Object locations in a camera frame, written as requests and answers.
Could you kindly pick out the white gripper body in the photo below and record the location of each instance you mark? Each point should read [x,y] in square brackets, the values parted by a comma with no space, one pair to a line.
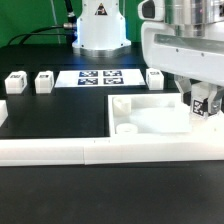
[197,58]

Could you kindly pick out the white U-shaped fence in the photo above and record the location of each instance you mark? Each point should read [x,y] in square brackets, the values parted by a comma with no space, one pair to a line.
[125,148]

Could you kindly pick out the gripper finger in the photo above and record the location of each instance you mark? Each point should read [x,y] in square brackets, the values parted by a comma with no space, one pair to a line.
[215,94]
[184,86]

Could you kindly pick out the white sheet with tags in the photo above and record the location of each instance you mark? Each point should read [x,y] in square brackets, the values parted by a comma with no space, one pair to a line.
[99,78]

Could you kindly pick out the white square table top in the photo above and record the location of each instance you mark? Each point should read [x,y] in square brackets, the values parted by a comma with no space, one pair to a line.
[157,114]

